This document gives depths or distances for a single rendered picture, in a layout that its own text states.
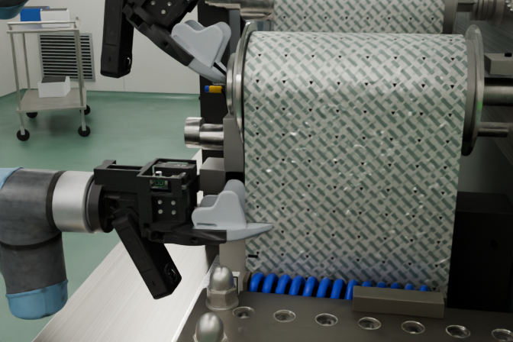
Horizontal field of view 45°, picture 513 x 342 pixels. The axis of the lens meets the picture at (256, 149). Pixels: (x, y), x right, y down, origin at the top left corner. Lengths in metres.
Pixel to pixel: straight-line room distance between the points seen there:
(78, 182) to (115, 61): 0.15
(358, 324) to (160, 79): 6.08
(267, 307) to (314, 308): 0.05
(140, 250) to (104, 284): 0.29
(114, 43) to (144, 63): 5.91
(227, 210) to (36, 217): 0.23
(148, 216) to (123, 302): 0.28
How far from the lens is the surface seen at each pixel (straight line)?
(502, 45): 0.94
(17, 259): 0.82
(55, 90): 5.70
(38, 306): 0.84
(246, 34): 0.70
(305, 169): 0.70
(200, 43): 0.74
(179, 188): 0.70
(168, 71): 6.62
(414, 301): 0.69
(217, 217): 0.71
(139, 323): 0.93
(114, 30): 0.78
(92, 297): 1.00
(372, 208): 0.71
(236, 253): 0.84
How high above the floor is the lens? 1.39
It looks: 17 degrees down
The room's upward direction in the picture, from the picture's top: straight up
